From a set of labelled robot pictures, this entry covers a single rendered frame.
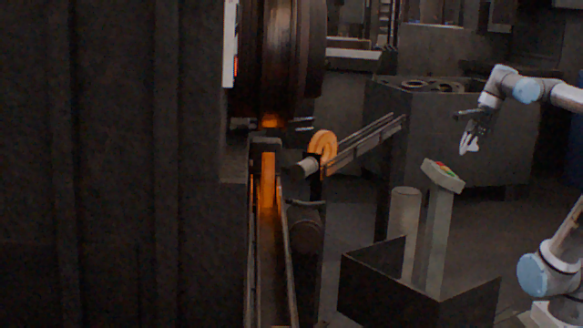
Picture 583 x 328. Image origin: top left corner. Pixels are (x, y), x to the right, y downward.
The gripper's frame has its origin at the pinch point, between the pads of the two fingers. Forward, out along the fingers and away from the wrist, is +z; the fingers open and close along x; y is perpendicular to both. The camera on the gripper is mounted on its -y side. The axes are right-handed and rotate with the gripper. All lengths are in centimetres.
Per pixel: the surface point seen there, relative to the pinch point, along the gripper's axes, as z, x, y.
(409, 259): 48.4, -2.6, 0.2
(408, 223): 34.4, -3.0, -7.4
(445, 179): 12.1, -4.9, -2.4
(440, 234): 35.1, 1.6, 9.4
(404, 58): -24, 380, 73
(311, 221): 37, -37, -53
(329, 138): 13, -12, -53
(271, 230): 30, -77, -72
